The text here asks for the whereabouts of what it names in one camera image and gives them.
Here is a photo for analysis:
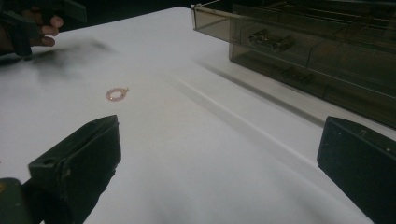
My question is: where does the closed smoky drawer with handle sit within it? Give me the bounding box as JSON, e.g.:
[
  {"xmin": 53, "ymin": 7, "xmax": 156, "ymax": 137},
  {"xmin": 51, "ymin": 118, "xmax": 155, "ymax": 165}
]
[
  {"xmin": 229, "ymin": 17, "xmax": 321, "ymax": 70},
  {"xmin": 229, "ymin": 49, "xmax": 331, "ymax": 99}
]

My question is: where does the small pink ring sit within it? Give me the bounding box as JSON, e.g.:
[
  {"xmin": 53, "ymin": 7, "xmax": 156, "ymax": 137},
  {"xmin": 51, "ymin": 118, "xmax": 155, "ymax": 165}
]
[{"xmin": 105, "ymin": 87, "xmax": 131, "ymax": 103}]

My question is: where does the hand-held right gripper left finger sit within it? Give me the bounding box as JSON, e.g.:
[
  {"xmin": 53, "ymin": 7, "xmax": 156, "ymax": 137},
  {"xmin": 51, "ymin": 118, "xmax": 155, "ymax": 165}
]
[{"xmin": 27, "ymin": 114, "xmax": 122, "ymax": 224}]

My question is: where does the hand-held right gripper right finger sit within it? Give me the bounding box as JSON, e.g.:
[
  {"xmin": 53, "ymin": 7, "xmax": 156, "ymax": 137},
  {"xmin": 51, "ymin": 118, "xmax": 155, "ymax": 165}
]
[{"xmin": 316, "ymin": 116, "xmax": 396, "ymax": 224}]

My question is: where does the smoky transparent drawer cabinet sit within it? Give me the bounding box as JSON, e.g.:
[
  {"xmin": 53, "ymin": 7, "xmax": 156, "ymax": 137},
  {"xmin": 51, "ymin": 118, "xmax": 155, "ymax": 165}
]
[{"xmin": 229, "ymin": 0, "xmax": 396, "ymax": 131}]

